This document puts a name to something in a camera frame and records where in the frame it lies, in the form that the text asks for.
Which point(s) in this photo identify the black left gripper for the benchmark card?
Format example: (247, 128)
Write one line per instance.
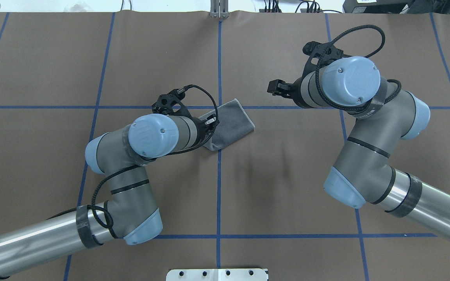
(202, 127)

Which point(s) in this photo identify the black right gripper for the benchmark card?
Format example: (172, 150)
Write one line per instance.
(294, 88)

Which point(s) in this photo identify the pink and grey towel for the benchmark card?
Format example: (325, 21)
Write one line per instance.
(234, 124)

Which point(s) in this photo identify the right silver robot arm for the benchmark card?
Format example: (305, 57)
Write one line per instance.
(384, 115)

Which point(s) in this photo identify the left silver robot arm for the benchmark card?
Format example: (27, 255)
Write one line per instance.
(122, 205)

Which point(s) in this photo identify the black box with label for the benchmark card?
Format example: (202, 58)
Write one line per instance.
(376, 6)

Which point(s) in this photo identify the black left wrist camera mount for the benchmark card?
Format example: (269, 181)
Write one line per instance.
(171, 104)

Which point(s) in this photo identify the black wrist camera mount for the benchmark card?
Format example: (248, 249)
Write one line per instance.
(320, 53)
(171, 104)

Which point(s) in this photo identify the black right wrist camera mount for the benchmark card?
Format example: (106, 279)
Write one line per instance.
(320, 53)

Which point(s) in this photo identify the aluminium frame post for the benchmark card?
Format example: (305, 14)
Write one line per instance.
(219, 9)

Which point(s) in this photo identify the white pedestal column with base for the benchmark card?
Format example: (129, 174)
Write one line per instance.
(237, 274)

